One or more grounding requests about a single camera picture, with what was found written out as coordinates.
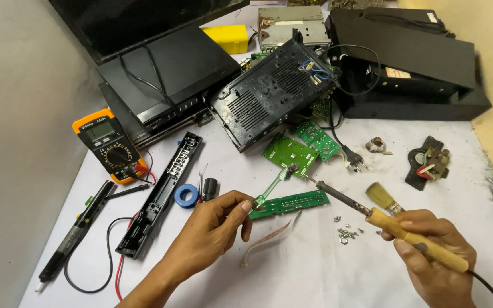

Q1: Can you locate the person's right hand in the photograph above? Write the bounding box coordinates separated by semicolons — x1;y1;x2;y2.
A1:
381;209;478;308

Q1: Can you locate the person's left hand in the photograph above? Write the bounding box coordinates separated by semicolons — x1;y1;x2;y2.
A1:
178;190;255;279

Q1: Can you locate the wooden handle soldering iron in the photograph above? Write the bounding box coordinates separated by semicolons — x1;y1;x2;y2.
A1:
304;174;493;308

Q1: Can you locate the green clear toothbrush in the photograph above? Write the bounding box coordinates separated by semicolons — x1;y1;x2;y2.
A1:
248;163;300;215

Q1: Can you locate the thin red-tipped screwdriver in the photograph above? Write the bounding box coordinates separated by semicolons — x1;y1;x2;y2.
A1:
196;164;209;202

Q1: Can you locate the blue tape roll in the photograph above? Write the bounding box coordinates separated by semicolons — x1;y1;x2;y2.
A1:
174;183;199;209

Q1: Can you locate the long black plastic front panel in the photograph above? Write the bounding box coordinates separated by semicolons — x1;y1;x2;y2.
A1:
115;132;203;260

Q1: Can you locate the black multimeter probe lead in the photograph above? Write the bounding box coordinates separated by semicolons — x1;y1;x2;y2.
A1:
64;150;155;294

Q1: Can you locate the red multimeter probe lead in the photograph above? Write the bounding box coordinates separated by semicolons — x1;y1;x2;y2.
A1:
115;163;158;302

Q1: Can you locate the long narrow green circuit board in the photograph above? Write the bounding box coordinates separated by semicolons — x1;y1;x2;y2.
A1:
248;190;330;220

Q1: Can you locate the small bristle paintbrush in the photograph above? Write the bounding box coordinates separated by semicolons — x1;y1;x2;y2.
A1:
365;182;405;216

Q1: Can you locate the cluster of small screws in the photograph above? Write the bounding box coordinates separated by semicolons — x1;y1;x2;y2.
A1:
333;215;382;245

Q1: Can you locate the wide green circuit board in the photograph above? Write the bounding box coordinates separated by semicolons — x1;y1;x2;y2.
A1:
262;133;320;178

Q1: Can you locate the black desoldering pump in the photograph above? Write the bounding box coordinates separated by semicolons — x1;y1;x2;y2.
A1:
35;180;116;293

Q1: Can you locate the orange black multimeter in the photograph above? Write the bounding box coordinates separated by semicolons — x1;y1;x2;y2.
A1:
72;108;149;185

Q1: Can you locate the black disc player with silver trim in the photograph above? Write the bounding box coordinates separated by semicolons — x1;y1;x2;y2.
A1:
99;81;213;149

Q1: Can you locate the green circuit board with relays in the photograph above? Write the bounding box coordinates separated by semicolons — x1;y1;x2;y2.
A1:
294;120;342;162

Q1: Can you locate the small copper toroid coil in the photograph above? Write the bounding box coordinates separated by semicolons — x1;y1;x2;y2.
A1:
365;137;394;155

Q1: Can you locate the black vented plastic chassis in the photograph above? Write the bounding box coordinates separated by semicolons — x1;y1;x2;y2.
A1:
207;29;342;153

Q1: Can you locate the green circuit board under chassis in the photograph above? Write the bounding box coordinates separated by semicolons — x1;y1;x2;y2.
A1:
311;96;332;122

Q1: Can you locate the glossy black disc player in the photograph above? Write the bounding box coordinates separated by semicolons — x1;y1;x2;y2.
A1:
97;26;242;127

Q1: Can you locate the black device base box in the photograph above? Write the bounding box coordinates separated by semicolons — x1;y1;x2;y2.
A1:
338;56;493;121

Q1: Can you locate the yellow plastic box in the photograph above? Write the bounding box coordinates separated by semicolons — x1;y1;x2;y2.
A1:
201;24;249;55

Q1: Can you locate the grey metal car stereo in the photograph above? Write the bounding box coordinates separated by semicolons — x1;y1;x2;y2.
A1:
258;5;332;51

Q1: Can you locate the large black flat screen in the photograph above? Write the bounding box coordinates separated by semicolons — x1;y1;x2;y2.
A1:
49;0;250;66

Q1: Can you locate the black metal device cover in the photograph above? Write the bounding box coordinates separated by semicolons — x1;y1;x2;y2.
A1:
324;8;476;101

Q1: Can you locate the short black screwdriver handle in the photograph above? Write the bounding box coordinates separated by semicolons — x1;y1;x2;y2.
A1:
203;177;219;202

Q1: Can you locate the white flat ribbon cable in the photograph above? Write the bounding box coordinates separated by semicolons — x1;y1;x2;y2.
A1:
241;210;302;268

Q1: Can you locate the black bracket with switch part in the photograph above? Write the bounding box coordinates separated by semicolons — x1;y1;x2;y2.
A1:
405;135;451;191

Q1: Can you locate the black power cord with plug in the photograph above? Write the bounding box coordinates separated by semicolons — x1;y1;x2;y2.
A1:
318;44;382;173

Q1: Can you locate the black cable on player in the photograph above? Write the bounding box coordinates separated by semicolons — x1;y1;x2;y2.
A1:
118;45;183;118

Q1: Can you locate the black box with cable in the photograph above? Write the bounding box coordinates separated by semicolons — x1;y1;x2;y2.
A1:
362;6;457;39

